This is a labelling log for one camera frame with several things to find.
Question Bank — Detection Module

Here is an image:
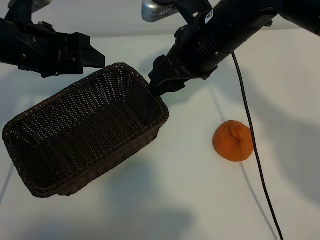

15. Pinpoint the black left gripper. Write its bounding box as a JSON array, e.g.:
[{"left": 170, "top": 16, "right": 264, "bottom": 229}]
[{"left": 17, "top": 21, "right": 106, "bottom": 79}]

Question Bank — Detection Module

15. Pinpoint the dark brown woven basket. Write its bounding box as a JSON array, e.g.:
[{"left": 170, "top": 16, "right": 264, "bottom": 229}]
[{"left": 1, "top": 62, "right": 170, "bottom": 199}]

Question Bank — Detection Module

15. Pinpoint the orange mandarin fruit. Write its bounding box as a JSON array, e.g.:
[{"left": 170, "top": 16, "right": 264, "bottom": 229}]
[{"left": 212, "top": 119, "right": 255, "bottom": 163}]

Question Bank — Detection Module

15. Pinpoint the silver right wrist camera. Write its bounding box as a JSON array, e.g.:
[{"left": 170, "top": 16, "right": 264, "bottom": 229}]
[{"left": 141, "top": 0, "right": 179, "bottom": 23}]

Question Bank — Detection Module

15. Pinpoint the thin black cable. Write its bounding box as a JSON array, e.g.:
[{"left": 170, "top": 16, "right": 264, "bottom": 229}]
[{"left": 231, "top": 51, "right": 285, "bottom": 240}]

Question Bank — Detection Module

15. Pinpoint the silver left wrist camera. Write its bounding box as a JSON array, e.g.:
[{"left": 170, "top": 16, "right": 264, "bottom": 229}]
[{"left": 31, "top": 0, "right": 53, "bottom": 12}]

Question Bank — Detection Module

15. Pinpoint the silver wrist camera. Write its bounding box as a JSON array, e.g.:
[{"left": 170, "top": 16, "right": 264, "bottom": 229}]
[
  {"left": 31, "top": 0, "right": 53, "bottom": 12},
  {"left": 141, "top": 0, "right": 179, "bottom": 23}
]

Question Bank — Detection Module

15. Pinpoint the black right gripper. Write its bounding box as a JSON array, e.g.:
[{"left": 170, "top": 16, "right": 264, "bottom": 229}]
[{"left": 148, "top": 24, "right": 221, "bottom": 98}]

